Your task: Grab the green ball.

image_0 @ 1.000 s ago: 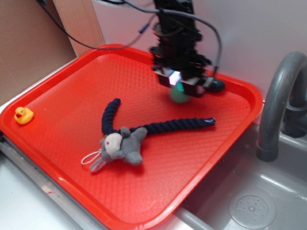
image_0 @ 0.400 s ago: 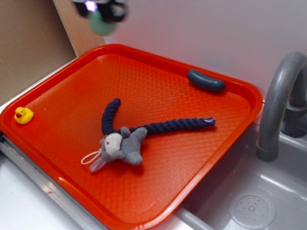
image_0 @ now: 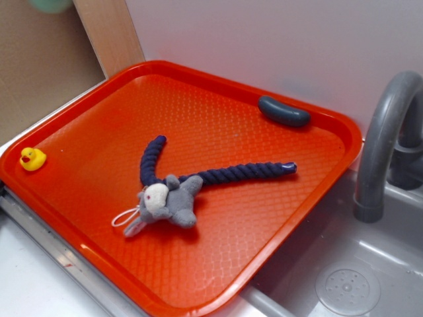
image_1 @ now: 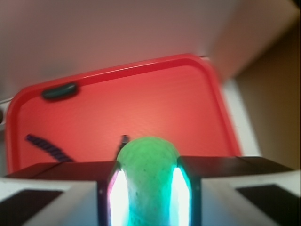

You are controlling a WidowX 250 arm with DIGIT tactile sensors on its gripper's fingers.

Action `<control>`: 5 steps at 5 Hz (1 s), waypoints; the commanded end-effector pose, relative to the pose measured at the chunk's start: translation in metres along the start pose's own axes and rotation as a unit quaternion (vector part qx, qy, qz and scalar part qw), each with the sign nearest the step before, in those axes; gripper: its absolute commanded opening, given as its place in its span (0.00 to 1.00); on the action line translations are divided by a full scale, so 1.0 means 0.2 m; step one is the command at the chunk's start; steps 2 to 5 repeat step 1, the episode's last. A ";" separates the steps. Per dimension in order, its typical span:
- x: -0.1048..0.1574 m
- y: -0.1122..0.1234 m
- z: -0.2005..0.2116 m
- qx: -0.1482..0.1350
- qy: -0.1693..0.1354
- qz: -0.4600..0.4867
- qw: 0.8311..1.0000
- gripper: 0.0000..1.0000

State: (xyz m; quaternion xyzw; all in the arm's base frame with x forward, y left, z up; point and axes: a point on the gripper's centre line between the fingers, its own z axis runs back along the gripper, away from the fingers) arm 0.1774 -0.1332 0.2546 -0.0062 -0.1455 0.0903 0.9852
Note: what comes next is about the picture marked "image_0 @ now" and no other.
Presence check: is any orange plastic tray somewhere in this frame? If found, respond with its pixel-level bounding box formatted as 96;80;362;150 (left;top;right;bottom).
1;61;362;316

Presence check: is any light wooden board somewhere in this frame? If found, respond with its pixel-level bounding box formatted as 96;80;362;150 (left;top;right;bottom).
73;0;145;79

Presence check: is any navy blue twisted rope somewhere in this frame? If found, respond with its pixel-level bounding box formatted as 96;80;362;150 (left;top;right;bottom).
139;134;297;189

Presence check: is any yellow rubber duck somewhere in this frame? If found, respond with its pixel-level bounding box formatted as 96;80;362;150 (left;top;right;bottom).
19;147;47;172

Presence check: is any green dimpled ball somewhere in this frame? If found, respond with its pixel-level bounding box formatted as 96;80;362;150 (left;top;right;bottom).
28;0;73;14

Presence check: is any dark grey sausage-shaped toy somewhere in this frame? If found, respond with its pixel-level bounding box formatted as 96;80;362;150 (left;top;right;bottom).
258;96;311;127

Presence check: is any grey plastic sink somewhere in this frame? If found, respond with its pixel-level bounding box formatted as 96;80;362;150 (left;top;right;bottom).
241;172;422;316

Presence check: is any grey plastic faucet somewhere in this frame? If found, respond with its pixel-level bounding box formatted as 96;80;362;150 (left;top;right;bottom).
354;71;422;223

